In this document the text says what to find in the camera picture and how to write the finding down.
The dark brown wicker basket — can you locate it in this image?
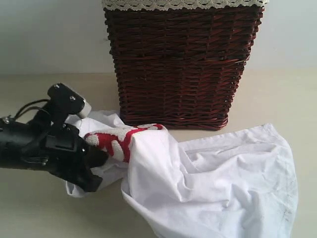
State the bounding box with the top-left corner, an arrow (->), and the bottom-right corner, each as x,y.
105,5 -> 264,131

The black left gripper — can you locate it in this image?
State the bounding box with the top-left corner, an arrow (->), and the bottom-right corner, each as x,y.
29,104 -> 109,192

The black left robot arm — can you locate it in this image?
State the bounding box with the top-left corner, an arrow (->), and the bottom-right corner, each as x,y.
0,103 -> 108,192

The white t-shirt with red print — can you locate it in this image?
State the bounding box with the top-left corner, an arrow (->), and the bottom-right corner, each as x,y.
67,111 -> 298,238

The black cable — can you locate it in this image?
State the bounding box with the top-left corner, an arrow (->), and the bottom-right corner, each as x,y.
14,99 -> 50,118

